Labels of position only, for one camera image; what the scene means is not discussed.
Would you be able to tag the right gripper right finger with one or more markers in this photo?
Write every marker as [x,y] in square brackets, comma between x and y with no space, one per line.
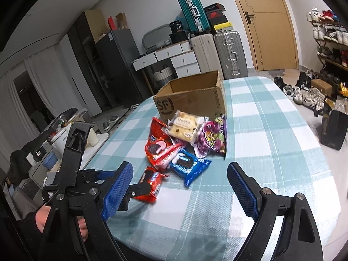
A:
[246,189]

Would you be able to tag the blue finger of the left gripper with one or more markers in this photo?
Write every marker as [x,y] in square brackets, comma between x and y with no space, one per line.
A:
[134,190]

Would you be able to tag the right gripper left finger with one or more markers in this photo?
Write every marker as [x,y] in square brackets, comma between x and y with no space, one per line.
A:
[114,187]

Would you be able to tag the small red Oreo packet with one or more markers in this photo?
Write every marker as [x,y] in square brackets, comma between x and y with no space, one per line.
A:
[154,179]

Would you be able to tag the blue Oreo packet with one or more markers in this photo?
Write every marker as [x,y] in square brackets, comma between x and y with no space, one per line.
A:
[188,166]

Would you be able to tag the purple candy bag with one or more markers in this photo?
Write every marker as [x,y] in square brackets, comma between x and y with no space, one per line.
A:
[211,138]

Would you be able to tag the beige cookie packet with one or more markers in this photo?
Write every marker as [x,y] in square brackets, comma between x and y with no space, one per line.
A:
[185,126]

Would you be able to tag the person's left hand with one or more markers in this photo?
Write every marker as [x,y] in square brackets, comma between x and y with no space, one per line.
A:
[42,215]

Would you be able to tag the white kettle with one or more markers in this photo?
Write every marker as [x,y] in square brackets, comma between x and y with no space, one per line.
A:
[59,140]

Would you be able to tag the black refrigerator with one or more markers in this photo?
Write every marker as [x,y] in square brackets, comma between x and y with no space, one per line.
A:
[117,51]

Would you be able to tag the black bag on floor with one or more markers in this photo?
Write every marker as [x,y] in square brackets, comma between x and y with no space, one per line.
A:
[333,128]

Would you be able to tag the brown SF cardboard box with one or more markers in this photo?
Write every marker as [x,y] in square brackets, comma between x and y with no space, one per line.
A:
[200,94]

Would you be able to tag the striped laundry basket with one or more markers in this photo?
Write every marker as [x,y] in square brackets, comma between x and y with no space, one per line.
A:
[162,77]

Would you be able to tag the brown shoe box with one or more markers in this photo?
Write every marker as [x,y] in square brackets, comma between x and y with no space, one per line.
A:
[324,87]

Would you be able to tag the white drawer desk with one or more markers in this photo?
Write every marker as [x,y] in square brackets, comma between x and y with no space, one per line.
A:
[182,57]

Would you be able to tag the silver suitcase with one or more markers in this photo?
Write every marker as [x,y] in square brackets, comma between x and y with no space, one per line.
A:
[231,54]

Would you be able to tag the beige suitcase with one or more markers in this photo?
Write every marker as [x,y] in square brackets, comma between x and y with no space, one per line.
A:
[206,54]

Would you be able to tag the wooden door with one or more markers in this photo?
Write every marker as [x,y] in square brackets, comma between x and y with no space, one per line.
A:
[270,34]

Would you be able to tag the shoe rack with shoes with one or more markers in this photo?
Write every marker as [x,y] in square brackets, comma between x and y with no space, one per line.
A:
[330,36]

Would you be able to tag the teal suitcase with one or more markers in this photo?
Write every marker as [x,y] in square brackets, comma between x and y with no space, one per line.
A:
[195,16]

